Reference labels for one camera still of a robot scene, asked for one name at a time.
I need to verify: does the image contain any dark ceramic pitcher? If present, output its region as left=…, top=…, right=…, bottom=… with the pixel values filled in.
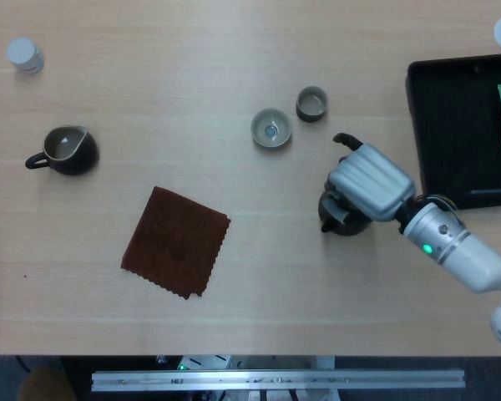
left=24, top=124, right=100, bottom=176

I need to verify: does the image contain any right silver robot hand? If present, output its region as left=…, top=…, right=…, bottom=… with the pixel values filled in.
left=325, top=143, right=417, bottom=222

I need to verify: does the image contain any brown tea cloth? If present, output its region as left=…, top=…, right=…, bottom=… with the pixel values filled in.
left=120, top=185, right=232, bottom=301

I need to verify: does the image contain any aluminium profile rail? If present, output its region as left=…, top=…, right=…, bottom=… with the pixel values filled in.
left=90, top=368, right=466, bottom=393

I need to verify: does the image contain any grey ceramic strainer bowl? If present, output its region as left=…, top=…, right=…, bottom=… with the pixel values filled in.
left=250, top=107, right=294, bottom=149

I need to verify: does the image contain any dark brown ceramic teacup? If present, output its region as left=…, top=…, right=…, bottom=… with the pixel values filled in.
left=296, top=85, right=330, bottom=123

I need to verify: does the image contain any black cast iron teapot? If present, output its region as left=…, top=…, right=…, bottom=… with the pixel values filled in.
left=317, top=132, right=372, bottom=237

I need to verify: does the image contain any black plastic tray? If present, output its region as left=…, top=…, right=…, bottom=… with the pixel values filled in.
left=405, top=52, right=501, bottom=210

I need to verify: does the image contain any small white jar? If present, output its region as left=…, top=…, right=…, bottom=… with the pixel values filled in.
left=6, top=36, right=45, bottom=75

